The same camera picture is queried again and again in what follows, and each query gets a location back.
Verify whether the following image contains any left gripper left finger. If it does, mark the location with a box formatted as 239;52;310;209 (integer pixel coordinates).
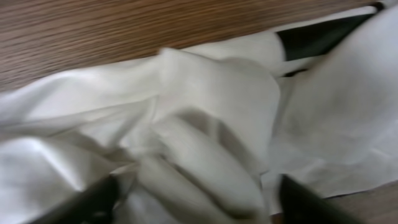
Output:
30;175;120;224

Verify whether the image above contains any white t-shirt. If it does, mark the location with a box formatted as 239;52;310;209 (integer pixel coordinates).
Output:
1;1;397;223

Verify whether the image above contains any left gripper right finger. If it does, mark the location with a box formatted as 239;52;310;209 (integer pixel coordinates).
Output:
279;174;362;224

